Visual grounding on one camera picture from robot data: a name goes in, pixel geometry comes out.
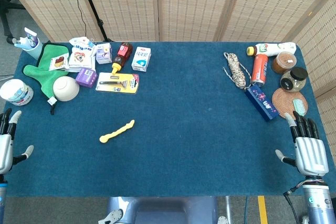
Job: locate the pale teal cup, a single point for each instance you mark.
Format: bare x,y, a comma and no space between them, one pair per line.
35,52

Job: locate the white blue milk carton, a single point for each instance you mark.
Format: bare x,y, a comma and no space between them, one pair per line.
141,58

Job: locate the white bottle yellow cap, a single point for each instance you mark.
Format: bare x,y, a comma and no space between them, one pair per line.
273,48

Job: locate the brown paste plastic jar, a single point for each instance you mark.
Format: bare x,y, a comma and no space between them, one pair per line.
283,62

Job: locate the white cartoon snack bag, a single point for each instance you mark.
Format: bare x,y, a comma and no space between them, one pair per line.
81,60

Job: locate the black office chair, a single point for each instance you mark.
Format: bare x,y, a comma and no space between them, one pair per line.
5,6

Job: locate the light blue toothbrush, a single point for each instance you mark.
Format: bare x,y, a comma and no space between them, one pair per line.
22,42

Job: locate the black tripod stand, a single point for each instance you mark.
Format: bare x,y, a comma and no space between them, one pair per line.
90,3

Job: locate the orange drink can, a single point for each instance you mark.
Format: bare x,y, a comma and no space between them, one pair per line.
260,70

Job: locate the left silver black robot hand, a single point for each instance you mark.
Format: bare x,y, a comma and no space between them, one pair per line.
5,150

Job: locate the cake picture snack packet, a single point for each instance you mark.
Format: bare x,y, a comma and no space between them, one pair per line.
59,62

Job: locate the long dark blue box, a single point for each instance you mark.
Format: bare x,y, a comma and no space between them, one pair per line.
262,103

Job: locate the round woven coaster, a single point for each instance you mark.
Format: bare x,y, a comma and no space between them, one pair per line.
283,102

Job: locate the white blue plastic packet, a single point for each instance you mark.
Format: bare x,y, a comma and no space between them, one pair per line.
80,42

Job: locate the cream upturned bowl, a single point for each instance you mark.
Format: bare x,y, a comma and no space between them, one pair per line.
65,89

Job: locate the brown sauce bottle yellow cap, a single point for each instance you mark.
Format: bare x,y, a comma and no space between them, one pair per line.
123,53

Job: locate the mint green hair brush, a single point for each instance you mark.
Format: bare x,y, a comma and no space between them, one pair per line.
299,106

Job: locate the glass jar black lid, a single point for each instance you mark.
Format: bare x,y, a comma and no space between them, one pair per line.
294,79

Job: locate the white tub with blue label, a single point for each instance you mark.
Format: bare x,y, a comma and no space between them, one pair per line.
15,93

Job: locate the blue binder clip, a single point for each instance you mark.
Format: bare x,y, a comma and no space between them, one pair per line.
91,42

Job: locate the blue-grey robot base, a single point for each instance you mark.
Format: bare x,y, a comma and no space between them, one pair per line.
162,211

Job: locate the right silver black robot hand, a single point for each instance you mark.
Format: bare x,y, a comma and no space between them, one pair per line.
311,155

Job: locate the green microfibre cloth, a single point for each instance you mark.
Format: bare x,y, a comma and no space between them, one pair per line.
47,77

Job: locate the razor in yellow blister pack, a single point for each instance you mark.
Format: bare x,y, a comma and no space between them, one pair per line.
118,83

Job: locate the yellow floor tape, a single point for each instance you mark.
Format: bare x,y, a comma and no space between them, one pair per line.
262,208

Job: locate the purple white drink carton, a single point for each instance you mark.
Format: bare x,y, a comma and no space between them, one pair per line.
103,54

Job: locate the small purple box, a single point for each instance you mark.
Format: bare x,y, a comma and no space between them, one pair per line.
86,77

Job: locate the white blue toothpaste tube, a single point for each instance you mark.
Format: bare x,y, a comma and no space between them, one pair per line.
31,37

